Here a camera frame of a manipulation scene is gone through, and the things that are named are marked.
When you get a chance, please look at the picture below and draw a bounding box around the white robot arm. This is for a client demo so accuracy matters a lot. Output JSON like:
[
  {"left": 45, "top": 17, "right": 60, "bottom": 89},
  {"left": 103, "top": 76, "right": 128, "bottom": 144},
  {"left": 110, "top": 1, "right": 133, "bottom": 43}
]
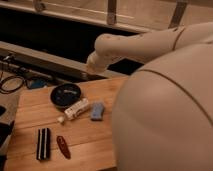
[{"left": 87, "top": 22, "right": 213, "bottom": 171}]

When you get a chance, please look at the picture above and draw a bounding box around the blue sponge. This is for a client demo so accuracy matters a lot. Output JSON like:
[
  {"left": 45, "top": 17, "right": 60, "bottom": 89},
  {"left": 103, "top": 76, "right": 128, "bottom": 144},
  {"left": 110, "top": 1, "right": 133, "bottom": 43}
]
[{"left": 90, "top": 102, "right": 104, "bottom": 121}]

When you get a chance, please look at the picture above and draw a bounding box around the black round bowl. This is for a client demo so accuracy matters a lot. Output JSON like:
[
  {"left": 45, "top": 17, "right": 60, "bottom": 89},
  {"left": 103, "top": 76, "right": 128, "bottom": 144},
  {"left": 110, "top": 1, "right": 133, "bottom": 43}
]
[{"left": 50, "top": 83, "right": 81, "bottom": 108}]

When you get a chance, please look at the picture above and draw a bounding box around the small white garlic piece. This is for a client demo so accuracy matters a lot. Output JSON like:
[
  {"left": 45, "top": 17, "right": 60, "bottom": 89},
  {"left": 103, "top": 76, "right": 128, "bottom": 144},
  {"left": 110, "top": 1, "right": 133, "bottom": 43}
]
[{"left": 57, "top": 116, "right": 65, "bottom": 125}]

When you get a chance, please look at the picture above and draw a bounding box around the blue object behind table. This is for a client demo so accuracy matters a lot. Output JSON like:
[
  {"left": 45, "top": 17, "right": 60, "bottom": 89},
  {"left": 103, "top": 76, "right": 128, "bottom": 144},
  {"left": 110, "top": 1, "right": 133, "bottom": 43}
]
[{"left": 28, "top": 79, "right": 47, "bottom": 89}]

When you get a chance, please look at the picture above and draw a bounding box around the dark red flat tool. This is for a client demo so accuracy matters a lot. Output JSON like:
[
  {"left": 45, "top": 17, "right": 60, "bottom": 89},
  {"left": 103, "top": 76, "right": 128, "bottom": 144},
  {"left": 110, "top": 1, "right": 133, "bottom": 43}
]
[{"left": 56, "top": 136, "right": 71, "bottom": 159}]

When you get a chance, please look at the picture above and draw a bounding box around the black white striped brush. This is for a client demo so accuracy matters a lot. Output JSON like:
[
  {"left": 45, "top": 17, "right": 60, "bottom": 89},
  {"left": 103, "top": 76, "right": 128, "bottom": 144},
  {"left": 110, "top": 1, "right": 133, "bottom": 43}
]
[{"left": 36, "top": 128, "right": 51, "bottom": 161}]

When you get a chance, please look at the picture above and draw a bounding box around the metal railing post centre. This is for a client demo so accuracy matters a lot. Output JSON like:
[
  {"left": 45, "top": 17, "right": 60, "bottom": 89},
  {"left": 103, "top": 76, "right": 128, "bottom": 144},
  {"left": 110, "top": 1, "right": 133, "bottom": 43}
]
[{"left": 107, "top": 0, "right": 117, "bottom": 25}]

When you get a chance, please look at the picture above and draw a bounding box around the black coiled cable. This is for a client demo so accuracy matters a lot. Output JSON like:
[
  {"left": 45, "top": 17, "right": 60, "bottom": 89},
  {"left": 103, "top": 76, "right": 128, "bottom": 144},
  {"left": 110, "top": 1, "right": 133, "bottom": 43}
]
[{"left": 0, "top": 75, "right": 26, "bottom": 95}]

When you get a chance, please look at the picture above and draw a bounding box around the metal railing post right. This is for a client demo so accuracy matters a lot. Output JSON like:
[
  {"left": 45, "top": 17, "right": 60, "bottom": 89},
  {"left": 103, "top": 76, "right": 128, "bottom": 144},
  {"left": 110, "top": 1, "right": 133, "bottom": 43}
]
[{"left": 169, "top": 0, "right": 188, "bottom": 28}]

